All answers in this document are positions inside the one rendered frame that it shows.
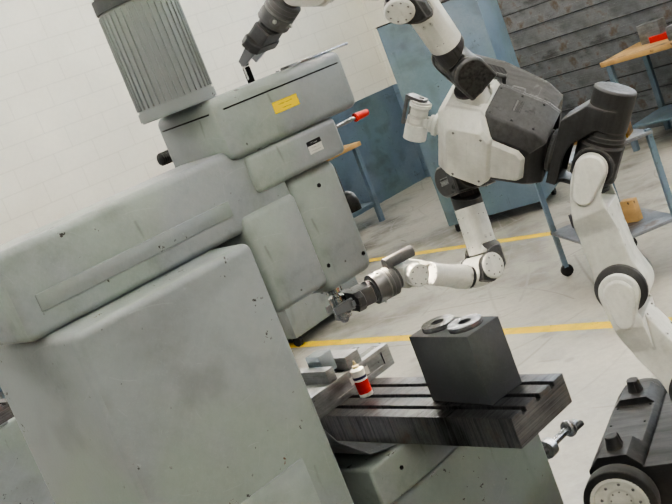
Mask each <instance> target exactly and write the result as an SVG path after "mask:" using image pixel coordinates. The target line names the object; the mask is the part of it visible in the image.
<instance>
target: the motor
mask: <svg viewBox="0 0 672 504"><path fill-rule="evenodd" d="M92 7H93V9H94V12H95V14H96V16H97V18H99V23H100V25H101V28H102V30H103V32H104V35H105V37H106V40H107V42H108V44H109V47H110V49H111V52H112V54H113V56H114V59H115V61H116V63H117V66H118V68H119V71H120V73H121V75H122V78H123V80H124V83H125V85H126V87H127V90H128V92H129V95H130V97H131V99H132V102H133V104H134V107H135V109H136V111H137V113H139V115H138V117H139V119H140V122H141V124H143V125H145V124H147V123H150V122H153V121H155V120H158V119H160V118H163V117H166V116H168V115H171V114H173V113H176V112H178V111H181V110H184V109H186V108H189V107H191V106H194V105H196V104H199V103H201V102H204V101H206V100H209V99H211V98H214V97H216V95H217V94H216V91H215V89H214V86H212V85H211V84H212V82H211V79H210V77H209V74H208V72H207V69H206V67H205V64H204V62H203V59H202V57H201V54H200V52H199V49H198V47H197V44H196V42H195V39H194V37H193V34H192V32H191V29H190V27H189V24H188V22H187V19H186V17H185V14H184V12H183V9H182V7H181V4H180V2H179V0H94V2H92Z"/></svg>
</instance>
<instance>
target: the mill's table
mask: <svg viewBox="0 0 672 504"><path fill-rule="evenodd" d="M519 375H520V378H521V381H522V383H521V384H520V385H519V386H517V387H516V388H515V389H513V390H512V391H511V392H509V393H508V394H506V395H505V396H504V397H502V398H501V399H500V400H498V401H497V402H496V403H494V404H493V405H482V404H469V403H456V402H444V401H433V399H432V397H431V394H430V391H429V389H428V386H427V383H426V381H425V378H424V377H390V378H375V379H373V380H372V381H371V382H369V383H370V385H371V388H372V390H373V394H372V395H371V396H369V397H367V398H360V396H359V393H358V391H357V392H356V393H355V394H353V395H352V396H351V397H349V398H348V399H347V400H345V401H344V402H343V403H341V404H340V405H339V406H337V407H336V408H335V409H333V410H332V411H331V412H329V413H328V414H327V415H325V416H324V417H323V418H321V419H320V422H321V424H322V426H323V429H324V430H326V431H327V432H328V433H329V434H330V435H331V436H332V437H333V438H334V439H336V440H337V441H352V442H376V443H400V444H423V445H447V446H470V447H494V448H518V449H522V448H523V447H524V446H525V445H527V444H528V443H529V442H530V441H531V440H532V439H533V438H534V437H535V436H536V435H537V434H538V433H539V432H540V431H541V430H543V429H544V428H545V427H546V426H547V425H548V424H549V423H550V422H551V421H552V420H553V419H554V418H555V417H556V416H557V415H559V414H560V413H561V412H562V411H563V410H564V409H565V408H566V407H567V406H568V405H569V404H570V403H571V402H572V400H571V397H570V394H569V391H568V388H567V385H566V383H565V380H564V377H563V374H562V373H549V374H519Z"/></svg>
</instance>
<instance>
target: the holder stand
mask: <svg viewBox="0 0 672 504"><path fill-rule="evenodd" d="M409 339H410V342H411V344H412V347H413V349H414V352H415V355H416V357H417V360H418V363H419V365H420V368H421V370H422V373H423V376H424V378H425V381H426V383H427V386H428V389H429V391H430V394H431V397H432V399H433V401H444V402H456V403H469V404H482V405H493V404H494V403H496V402H497V401H498V400H500V399H501V398H502V397H504V396H505V395H506V394H508V393H509V392H511V391H512V390H513V389H515V388H516V387H517V386H519V385H520V384H521V383H522V381H521V378H520V375H519V372H518V370H517V367H516V364H515V361H514V359H513V356H512V353H511V350H510V348H509V345H508V342H507V339H506V337H505V334H504V331H503V328H502V326H501V323H500V320H499V317H498V316H481V315H480V314H470V315H466V316H463V317H454V316H453V315H451V314H447V315H442V316H438V317H435V318H433V319H431V320H429V321H427V322H425V323H424V324H423V325H422V326H421V329H420V330H419V331H417V332H416V333H414V334H412V335H411V336H409Z"/></svg>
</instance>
